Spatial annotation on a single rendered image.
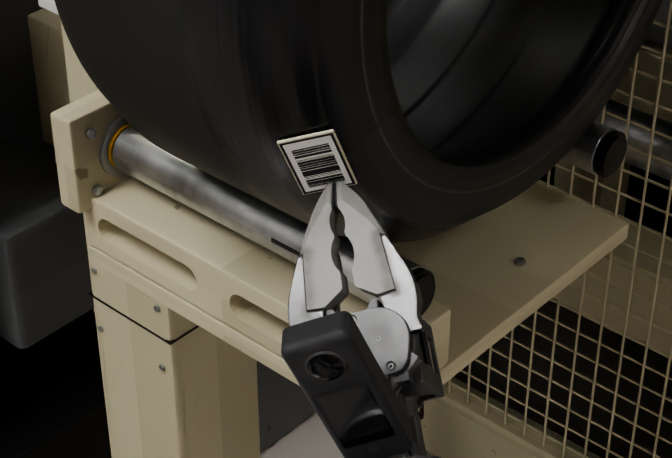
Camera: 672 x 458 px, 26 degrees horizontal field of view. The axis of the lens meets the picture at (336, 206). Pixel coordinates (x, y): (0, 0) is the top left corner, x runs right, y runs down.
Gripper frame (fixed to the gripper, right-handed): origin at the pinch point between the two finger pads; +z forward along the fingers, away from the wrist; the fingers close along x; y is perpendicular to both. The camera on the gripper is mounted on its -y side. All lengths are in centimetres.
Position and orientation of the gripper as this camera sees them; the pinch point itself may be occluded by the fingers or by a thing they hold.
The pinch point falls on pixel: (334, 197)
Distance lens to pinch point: 100.5
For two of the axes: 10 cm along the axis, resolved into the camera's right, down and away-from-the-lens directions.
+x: 9.4, -2.5, -2.4
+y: 3.0, 2.8, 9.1
